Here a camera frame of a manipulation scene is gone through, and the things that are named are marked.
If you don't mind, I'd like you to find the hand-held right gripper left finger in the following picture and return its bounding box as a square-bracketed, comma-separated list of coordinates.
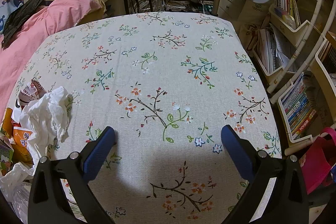
[28, 126, 117, 224]

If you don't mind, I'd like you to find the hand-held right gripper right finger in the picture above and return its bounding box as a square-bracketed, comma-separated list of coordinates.
[220, 124, 309, 224]

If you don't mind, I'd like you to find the orange snack wrapper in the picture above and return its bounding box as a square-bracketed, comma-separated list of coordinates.
[12, 126, 36, 164]

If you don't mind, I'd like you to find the red white printed wrapper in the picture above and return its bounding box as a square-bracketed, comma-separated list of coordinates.
[16, 78, 48, 110]

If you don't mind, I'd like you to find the green printed carton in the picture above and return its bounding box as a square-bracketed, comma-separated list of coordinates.
[0, 135, 15, 176]

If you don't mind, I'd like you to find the orange brown wrapper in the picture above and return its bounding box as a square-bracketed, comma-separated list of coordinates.
[1, 108, 15, 135]

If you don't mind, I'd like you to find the white shelf cart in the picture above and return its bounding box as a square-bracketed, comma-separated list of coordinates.
[270, 32, 336, 156]
[252, 0, 324, 83]

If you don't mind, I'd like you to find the row of colourful books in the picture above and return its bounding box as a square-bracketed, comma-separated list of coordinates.
[282, 74, 318, 140]

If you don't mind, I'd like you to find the pink bag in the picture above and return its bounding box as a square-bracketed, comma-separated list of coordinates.
[299, 127, 336, 195]

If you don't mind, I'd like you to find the clear plastic bag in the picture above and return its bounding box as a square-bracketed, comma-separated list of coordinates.
[0, 162, 36, 216]

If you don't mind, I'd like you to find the stack of folders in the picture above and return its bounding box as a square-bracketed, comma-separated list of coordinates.
[259, 25, 289, 75]

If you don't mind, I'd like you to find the floral tablecloth table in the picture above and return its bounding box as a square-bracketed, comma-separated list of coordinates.
[5, 11, 282, 224]

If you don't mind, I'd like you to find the beige canvas tote bag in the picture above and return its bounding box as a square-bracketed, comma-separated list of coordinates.
[243, 2, 268, 52]

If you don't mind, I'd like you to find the pink blanket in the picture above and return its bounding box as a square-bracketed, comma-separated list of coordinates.
[0, 0, 105, 119]

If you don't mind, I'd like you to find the small white drawer cabinet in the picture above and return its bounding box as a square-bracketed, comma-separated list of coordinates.
[218, 0, 248, 20]

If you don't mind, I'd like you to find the black jacket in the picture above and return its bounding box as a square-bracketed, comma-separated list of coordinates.
[1, 0, 50, 48]

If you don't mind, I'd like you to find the row of upright books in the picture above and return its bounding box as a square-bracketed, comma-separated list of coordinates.
[277, 0, 302, 28]

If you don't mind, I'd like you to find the pile of papers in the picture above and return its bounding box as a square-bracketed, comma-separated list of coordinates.
[131, 0, 218, 14]

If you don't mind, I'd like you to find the whale printed cloth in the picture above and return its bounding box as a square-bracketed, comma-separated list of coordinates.
[0, 0, 25, 35]

